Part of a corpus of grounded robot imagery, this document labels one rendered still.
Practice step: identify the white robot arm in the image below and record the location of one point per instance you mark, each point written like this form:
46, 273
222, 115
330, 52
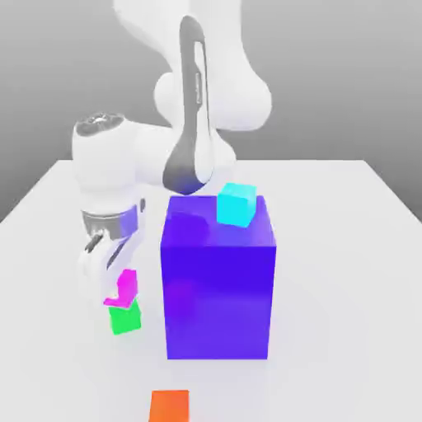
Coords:
108, 158

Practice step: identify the small green cube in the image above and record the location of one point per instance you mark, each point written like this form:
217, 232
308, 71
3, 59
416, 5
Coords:
125, 319

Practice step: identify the small magenta cube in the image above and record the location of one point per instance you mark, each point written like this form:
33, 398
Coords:
127, 283

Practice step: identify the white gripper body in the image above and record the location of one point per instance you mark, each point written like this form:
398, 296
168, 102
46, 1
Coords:
95, 263

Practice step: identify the large blue box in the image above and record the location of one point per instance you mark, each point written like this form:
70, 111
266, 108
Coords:
216, 290

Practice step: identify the small cyan cube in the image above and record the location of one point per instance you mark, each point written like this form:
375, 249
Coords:
234, 206

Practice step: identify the small orange cube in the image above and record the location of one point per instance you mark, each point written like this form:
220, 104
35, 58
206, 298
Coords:
169, 406

